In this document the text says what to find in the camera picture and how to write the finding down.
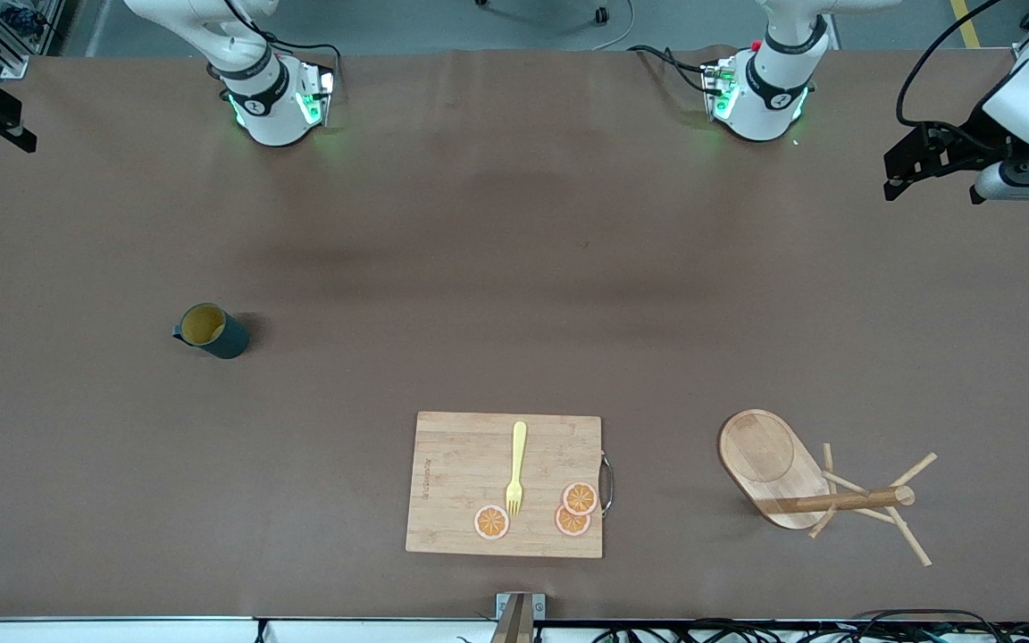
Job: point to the yellow plastic fork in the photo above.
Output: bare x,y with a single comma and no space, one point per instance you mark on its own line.
519,446

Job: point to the metal mounting bracket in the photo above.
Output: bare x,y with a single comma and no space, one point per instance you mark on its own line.
519,607

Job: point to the bamboo cutting board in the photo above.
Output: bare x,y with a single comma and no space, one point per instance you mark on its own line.
461,473

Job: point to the orange slice toy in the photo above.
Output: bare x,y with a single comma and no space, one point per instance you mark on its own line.
491,522
570,525
580,497

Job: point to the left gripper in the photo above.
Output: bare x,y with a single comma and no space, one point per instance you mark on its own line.
967,137

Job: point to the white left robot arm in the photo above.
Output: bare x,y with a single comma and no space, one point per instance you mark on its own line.
769,98

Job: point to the wooden mug tree rack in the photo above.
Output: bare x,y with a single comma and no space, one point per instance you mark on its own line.
765,455

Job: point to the dark teal cup yellow inside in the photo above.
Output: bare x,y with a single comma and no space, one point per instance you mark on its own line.
224,339

